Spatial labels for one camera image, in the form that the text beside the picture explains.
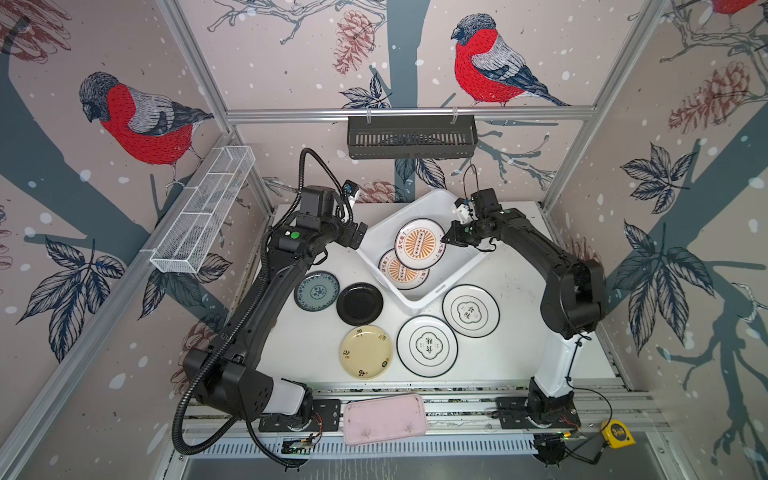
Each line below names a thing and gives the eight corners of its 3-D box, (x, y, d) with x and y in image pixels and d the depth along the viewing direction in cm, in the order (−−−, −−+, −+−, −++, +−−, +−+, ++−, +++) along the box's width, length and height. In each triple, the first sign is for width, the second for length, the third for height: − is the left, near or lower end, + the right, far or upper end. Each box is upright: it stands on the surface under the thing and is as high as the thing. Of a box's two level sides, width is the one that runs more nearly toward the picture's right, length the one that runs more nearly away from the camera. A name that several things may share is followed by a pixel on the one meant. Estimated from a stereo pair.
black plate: (335, 325, 91) (334, 322, 88) (340, 286, 99) (339, 282, 97) (382, 325, 91) (382, 321, 88) (383, 286, 99) (383, 282, 97)
